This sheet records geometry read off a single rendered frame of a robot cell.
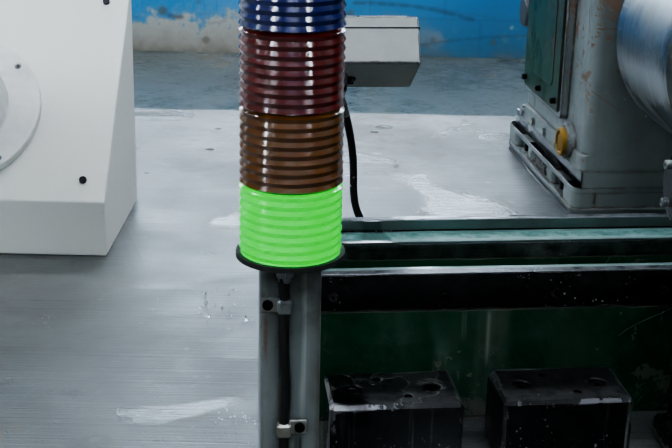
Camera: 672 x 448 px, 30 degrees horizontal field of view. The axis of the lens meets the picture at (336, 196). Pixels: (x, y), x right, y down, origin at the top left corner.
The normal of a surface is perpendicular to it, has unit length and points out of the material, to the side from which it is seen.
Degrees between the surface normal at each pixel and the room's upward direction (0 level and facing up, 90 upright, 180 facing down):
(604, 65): 90
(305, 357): 90
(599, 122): 90
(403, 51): 58
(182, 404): 0
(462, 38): 90
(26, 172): 45
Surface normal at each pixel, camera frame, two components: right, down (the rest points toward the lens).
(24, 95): 0.00, -0.46
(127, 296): 0.02, -0.95
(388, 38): 0.10, -0.26
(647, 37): -0.99, -0.08
